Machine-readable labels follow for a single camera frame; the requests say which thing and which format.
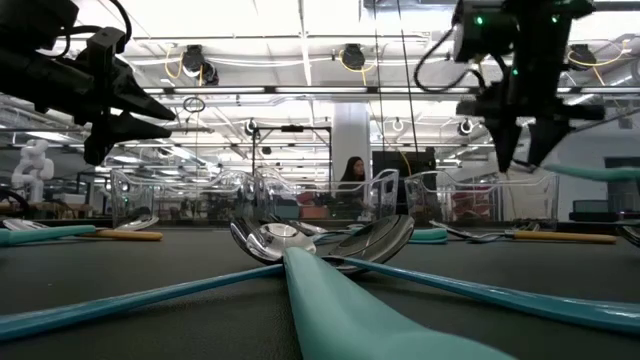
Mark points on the black metal frame stand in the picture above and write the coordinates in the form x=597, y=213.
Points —
x=292, y=128

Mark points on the long ceiling light bar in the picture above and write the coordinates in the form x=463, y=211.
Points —
x=320, y=90

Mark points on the black crate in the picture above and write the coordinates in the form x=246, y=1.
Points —
x=592, y=212

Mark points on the orange box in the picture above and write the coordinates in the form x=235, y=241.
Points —
x=315, y=212

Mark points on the person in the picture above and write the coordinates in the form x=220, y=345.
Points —
x=354, y=172

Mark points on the dark door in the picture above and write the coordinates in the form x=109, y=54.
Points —
x=622, y=197

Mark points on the black monitor screen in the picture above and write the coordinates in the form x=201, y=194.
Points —
x=400, y=165

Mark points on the shiny metal spoon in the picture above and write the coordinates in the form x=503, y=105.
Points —
x=632, y=235

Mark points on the teal box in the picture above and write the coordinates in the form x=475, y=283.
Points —
x=286, y=211

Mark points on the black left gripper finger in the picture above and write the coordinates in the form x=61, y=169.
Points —
x=135, y=131
x=145, y=102

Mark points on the clear plastic bin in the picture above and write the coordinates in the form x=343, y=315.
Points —
x=550, y=200
x=120, y=200
x=387, y=190

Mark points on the red cart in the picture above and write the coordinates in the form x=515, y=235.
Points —
x=472, y=205

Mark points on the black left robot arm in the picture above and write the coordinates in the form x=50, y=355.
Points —
x=30, y=80

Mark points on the white building column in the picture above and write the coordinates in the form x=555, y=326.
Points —
x=350, y=135

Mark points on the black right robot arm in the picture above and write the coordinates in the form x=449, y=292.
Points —
x=540, y=30

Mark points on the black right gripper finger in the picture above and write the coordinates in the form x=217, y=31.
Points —
x=547, y=137
x=504, y=140

